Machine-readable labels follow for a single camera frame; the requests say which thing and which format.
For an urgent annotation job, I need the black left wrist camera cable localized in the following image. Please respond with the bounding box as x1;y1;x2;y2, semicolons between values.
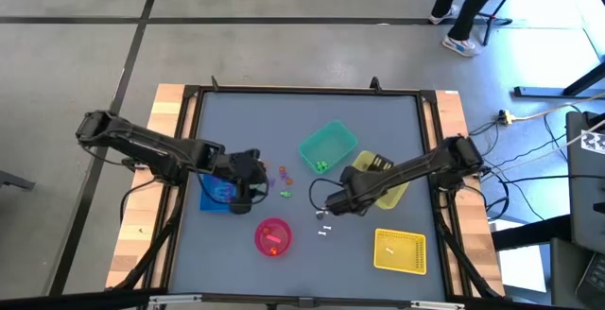
195;171;271;207

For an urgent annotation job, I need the black overhead frame bar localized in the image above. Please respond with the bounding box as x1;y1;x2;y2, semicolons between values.
0;288;605;310

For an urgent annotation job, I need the black table frame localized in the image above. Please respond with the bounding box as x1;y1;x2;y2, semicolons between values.
109;76;507;304

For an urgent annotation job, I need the black keyboard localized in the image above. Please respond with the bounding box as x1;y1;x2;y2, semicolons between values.
574;252;605;310

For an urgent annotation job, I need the black desk base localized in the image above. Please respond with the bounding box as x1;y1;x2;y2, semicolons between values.
513;61;605;98

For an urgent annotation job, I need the translucent yellow plastic bin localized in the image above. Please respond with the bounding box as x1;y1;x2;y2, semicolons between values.
352;150;410;211

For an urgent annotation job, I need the blue plastic tray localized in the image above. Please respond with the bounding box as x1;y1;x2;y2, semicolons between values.
199;172;237;215

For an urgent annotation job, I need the black desk leg bar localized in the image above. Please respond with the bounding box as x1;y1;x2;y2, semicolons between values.
491;214;573;252

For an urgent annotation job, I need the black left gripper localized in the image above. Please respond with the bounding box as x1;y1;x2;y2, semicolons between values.
225;148;260;215

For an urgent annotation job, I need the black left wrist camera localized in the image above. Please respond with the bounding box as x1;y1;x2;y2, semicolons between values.
250;161;271;194

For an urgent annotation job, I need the black tripod stand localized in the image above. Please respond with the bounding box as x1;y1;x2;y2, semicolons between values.
476;0;562;47

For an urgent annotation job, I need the beige floor cable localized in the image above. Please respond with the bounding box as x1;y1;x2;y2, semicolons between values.
512;91;605;123

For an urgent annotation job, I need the grey cabinet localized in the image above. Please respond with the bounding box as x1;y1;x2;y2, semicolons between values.
565;110;605;254

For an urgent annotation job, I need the grey metal foot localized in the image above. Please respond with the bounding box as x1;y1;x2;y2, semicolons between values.
0;170;37;192

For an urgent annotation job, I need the wooden table side board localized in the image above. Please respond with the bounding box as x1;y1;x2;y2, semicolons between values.
422;90;506;297
104;82;199;290

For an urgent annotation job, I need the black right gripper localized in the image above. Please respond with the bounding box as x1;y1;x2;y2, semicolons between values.
322;176;380;220

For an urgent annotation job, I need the translucent teal plastic bin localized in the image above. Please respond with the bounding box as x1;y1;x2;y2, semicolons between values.
297;119;359;176

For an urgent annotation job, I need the yellow mesh basket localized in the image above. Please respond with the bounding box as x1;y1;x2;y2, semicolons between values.
372;228;427;276

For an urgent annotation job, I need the black white fiducial marker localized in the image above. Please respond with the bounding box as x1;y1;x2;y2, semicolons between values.
579;129;605;156

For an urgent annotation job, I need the black floor cable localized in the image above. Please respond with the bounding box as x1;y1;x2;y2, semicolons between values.
467;104;605;222

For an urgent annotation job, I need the person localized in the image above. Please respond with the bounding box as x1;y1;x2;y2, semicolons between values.
428;0;510;59

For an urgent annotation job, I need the translucent pink plastic bowl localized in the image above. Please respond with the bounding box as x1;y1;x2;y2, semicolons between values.
253;217;293;258

